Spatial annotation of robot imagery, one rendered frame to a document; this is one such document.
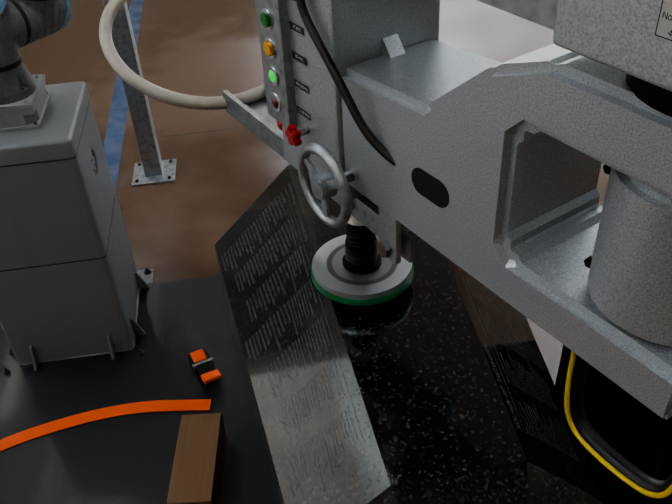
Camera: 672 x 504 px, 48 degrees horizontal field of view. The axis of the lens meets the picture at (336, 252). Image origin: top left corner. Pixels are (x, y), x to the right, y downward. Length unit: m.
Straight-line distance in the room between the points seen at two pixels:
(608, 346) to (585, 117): 0.29
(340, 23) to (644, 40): 0.56
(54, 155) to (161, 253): 0.99
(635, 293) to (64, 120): 1.82
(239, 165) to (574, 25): 2.94
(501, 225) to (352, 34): 0.39
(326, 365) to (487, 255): 0.56
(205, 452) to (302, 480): 0.79
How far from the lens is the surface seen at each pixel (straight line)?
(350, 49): 1.21
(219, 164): 3.66
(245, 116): 1.70
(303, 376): 1.56
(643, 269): 0.88
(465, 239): 1.08
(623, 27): 0.76
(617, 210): 0.88
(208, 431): 2.26
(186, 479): 2.17
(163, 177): 3.62
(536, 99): 0.89
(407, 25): 1.27
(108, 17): 1.96
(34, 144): 2.28
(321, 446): 1.44
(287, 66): 1.31
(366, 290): 1.52
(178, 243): 3.18
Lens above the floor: 1.86
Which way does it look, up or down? 38 degrees down
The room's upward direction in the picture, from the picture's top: 3 degrees counter-clockwise
